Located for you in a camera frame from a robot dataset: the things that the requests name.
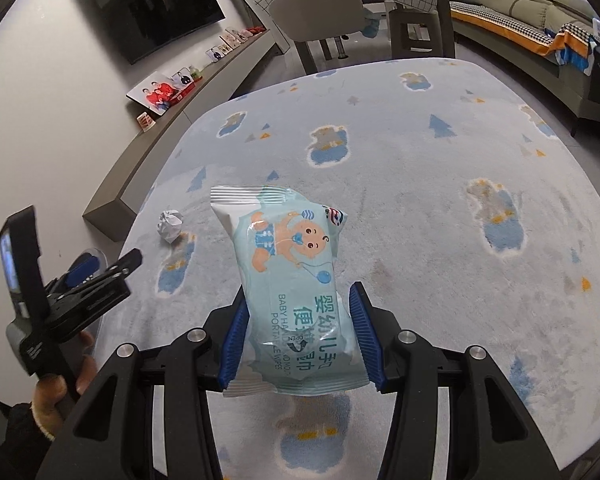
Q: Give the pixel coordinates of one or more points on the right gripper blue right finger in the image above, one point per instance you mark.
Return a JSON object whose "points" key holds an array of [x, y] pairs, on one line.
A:
{"points": [[363, 315]]}

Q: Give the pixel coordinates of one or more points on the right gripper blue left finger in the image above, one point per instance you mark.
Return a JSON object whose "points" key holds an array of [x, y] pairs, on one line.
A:
{"points": [[234, 340]]}

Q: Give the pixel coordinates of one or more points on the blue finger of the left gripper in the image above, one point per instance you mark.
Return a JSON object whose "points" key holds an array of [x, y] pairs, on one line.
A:
{"points": [[85, 267]]}

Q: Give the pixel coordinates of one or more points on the baby wipes pack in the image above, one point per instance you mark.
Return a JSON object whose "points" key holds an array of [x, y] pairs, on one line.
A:
{"points": [[300, 338]]}

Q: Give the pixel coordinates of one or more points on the white paper ball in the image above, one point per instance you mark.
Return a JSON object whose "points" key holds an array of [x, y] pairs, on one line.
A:
{"points": [[170, 225]]}

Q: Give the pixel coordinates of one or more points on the person left hand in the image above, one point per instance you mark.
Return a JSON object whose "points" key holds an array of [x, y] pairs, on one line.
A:
{"points": [[52, 389]]}

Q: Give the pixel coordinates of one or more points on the grey perforated plastic basket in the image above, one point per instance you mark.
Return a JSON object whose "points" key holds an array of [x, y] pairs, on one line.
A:
{"points": [[82, 295]]}

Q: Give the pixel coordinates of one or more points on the long floating tv cabinet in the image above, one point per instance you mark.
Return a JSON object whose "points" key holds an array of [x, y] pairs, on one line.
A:
{"points": [[116, 203]]}

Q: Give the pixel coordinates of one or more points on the striped paper cup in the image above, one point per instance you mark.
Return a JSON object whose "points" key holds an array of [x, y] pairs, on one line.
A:
{"points": [[145, 121]]}

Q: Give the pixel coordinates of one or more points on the red flat box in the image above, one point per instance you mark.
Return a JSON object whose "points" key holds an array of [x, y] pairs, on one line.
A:
{"points": [[181, 94]]}

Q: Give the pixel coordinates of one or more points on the large family photo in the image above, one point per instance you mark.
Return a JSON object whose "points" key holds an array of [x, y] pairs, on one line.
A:
{"points": [[156, 92]]}

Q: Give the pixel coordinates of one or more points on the small framed photo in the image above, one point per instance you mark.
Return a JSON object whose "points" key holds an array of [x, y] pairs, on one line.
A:
{"points": [[182, 78]]}

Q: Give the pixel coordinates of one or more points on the leaning grey board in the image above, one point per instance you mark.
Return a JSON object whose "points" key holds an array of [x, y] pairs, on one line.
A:
{"points": [[265, 19]]}

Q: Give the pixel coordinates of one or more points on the grey dining chair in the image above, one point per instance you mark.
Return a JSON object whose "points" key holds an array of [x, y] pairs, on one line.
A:
{"points": [[304, 21]]}

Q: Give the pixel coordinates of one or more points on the green sofa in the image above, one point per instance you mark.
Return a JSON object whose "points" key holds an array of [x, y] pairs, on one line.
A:
{"points": [[555, 42]]}

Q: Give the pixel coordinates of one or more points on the wall mounted television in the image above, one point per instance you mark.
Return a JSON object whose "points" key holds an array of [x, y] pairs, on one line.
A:
{"points": [[141, 27]]}

